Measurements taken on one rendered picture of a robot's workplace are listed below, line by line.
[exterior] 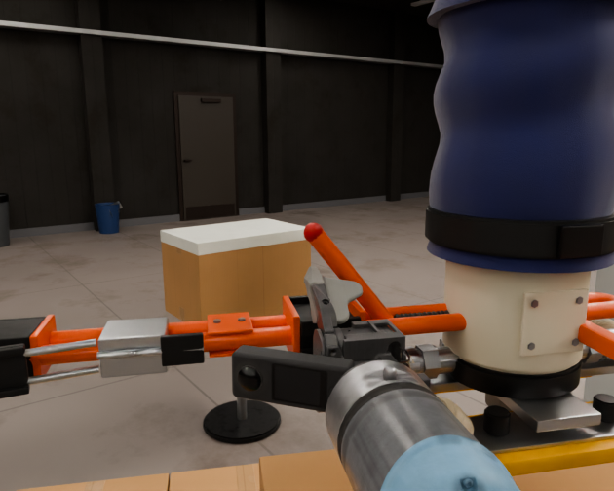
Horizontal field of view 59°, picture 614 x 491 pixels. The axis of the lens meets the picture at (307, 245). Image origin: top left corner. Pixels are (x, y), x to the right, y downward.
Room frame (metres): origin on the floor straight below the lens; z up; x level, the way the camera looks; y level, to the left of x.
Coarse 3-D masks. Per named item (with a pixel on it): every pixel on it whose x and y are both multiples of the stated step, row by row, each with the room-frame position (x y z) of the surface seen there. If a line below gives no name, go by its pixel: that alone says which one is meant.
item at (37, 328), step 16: (0, 320) 0.58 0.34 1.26; (16, 320) 0.58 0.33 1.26; (32, 320) 0.58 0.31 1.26; (48, 320) 0.58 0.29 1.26; (0, 336) 0.53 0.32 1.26; (16, 336) 0.53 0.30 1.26; (32, 336) 0.53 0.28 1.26; (48, 336) 0.57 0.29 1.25; (32, 368) 0.53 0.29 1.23; (48, 368) 0.55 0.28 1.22
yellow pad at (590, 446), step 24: (504, 408) 0.56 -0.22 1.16; (600, 408) 0.58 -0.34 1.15; (480, 432) 0.56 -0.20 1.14; (504, 432) 0.55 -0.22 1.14; (528, 432) 0.56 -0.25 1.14; (552, 432) 0.56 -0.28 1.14; (576, 432) 0.55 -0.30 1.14; (600, 432) 0.55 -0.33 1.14; (504, 456) 0.52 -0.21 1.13; (528, 456) 0.52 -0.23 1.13; (552, 456) 0.52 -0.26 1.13; (576, 456) 0.52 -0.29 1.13; (600, 456) 0.53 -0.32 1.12
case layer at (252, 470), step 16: (256, 464) 1.39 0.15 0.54; (112, 480) 1.32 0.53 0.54; (128, 480) 1.32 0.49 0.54; (144, 480) 1.32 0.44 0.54; (160, 480) 1.32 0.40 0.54; (176, 480) 1.31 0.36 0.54; (192, 480) 1.31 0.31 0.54; (208, 480) 1.31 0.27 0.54; (224, 480) 1.31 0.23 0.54; (240, 480) 1.31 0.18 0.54; (256, 480) 1.31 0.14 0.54
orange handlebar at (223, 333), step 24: (408, 312) 0.65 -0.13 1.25; (600, 312) 0.66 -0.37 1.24; (72, 336) 0.57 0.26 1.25; (96, 336) 0.58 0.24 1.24; (216, 336) 0.57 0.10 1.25; (240, 336) 0.57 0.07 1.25; (264, 336) 0.57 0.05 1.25; (288, 336) 0.58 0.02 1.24; (600, 336) 0.55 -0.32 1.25; (48, 360) 0.53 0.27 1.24; (72, 360) 0.54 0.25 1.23; (96, 360) 0.55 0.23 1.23
